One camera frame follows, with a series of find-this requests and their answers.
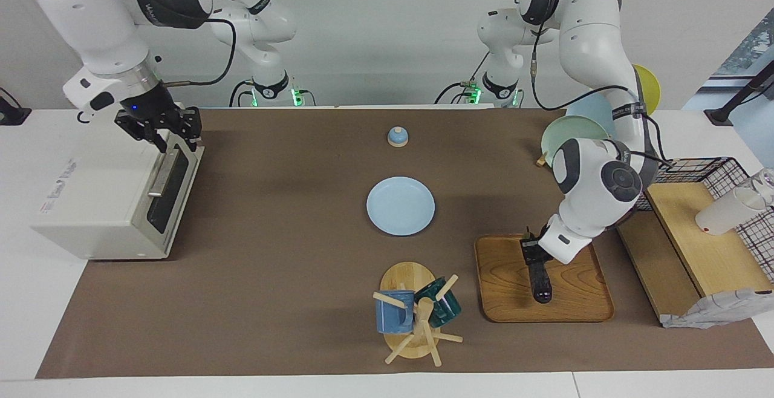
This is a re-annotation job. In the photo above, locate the glass oven door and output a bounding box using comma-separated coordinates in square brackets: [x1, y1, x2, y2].
[145, 132, 205, 253]

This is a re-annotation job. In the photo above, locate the light blue round plate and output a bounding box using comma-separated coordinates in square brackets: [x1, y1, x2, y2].
[366, 177, 436, 237]

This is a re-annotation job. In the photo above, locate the white toaster oven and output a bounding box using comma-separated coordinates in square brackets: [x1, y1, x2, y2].
[31, 126, 205, 261]

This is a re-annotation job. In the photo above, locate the rectangular wooden tray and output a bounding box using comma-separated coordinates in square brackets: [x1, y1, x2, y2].
[474, 235, 616, 324]

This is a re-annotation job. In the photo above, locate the dark green mug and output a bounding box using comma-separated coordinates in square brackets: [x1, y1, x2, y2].
[414, 277, 462, 328]

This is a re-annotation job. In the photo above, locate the pale green plate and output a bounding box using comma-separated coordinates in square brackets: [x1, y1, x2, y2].
[541, 115, 605, 169]

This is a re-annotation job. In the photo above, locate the wooden mug tree stand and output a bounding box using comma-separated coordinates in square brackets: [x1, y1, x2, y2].
[372, 261, 464, 367]

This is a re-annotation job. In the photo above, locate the blue mug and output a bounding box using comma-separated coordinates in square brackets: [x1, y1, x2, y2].
[375, 290, 417, 334]

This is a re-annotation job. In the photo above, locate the pale blue racked plate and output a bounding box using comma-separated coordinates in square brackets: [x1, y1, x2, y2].
[565, 93, 617, 139]

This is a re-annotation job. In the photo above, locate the wooden two-tier shelf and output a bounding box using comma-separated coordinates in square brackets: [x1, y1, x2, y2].
[611, 181, 774, 326]

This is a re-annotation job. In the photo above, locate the grey folded cloth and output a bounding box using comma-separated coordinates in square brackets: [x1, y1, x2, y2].
[661, 288, 774, 330]

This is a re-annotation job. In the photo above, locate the white cup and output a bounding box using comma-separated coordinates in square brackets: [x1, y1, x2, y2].
[695, 185, 770, 237]

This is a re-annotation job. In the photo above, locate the yellow plate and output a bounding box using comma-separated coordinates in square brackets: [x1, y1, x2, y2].
[632, 64, 662, 114]

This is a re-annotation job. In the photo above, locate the brown table mat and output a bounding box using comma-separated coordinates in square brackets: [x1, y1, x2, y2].
[35, 108, 774, 379]

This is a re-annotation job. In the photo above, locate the clear plastic cup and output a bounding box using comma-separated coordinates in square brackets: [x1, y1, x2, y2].
[753, 167, 774, 205]

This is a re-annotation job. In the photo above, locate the black base cable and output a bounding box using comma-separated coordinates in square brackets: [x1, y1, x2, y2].
[229, 80, 255, 107]
[434, 52, 490, 105]

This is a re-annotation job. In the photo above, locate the black clamp mount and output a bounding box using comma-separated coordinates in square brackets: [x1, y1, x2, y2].
[0, 88, 32, 126]

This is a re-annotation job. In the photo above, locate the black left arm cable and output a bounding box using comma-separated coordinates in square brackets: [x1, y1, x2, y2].
[514, 0, 672, 169]

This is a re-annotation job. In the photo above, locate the black wire basket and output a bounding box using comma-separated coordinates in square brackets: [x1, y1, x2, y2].
[635, 157, 774, 284]

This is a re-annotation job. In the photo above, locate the black stand bracket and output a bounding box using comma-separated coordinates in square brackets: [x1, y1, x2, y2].
[704, 59, 774, 125]

